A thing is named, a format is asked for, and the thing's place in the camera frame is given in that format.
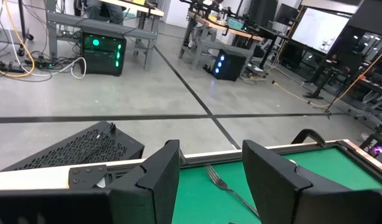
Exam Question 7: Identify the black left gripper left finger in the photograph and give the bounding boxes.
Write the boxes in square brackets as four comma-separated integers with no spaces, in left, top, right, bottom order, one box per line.
[108,139,181,224]

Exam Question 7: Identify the yellow floor cable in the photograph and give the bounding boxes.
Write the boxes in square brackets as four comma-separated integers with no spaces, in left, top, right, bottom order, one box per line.
[271,45,382,109]
[2,0,35,78]

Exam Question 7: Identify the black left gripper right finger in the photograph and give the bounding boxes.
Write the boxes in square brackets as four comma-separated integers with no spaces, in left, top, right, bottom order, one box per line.
[242,139,380,224]

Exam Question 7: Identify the teal box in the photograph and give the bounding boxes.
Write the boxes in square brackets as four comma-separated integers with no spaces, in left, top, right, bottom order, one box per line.
[226,17,245,31]

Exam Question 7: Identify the black floor stand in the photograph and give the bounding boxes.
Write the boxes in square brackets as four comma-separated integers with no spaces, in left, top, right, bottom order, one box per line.
[302,57,340,100]

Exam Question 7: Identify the white floor cable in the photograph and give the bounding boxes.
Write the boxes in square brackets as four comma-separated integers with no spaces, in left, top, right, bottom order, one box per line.
[7,29,88,79]

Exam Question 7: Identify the black cable loop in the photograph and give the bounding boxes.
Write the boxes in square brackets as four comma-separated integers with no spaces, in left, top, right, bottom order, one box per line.
[291,129,327,149]

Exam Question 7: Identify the black computer with green lights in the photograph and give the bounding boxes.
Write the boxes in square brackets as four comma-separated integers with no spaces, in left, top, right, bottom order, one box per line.
[80,30,127,77]

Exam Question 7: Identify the large white display screen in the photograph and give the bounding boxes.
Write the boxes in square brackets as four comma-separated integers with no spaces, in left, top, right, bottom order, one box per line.
[290,6,350,55]

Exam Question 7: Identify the person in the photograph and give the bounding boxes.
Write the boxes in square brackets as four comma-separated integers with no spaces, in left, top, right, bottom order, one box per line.
[85,0,125,26]
[187,0,225,50]

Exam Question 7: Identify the black corner bracket plate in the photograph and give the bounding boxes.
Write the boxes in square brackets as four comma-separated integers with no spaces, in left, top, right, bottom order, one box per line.
[68,166,108,189]

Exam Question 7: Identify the black mesh computer case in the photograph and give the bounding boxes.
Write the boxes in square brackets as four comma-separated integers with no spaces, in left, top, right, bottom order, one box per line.
[1,120,145,172]

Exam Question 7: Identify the black computer with blue lights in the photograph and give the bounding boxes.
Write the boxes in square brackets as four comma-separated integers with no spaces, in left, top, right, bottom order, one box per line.
[211,49,247,82]

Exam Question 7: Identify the black power strip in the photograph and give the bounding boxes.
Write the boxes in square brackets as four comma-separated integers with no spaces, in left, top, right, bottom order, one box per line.
[0,58,26,74]

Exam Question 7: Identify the silver fork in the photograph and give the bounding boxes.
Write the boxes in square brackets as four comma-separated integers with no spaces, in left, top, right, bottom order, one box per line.
[205,164,260,218]

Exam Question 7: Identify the grey workbench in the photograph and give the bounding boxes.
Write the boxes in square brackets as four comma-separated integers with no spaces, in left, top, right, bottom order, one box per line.
[178,12,265,71]
[44,0,164,71]

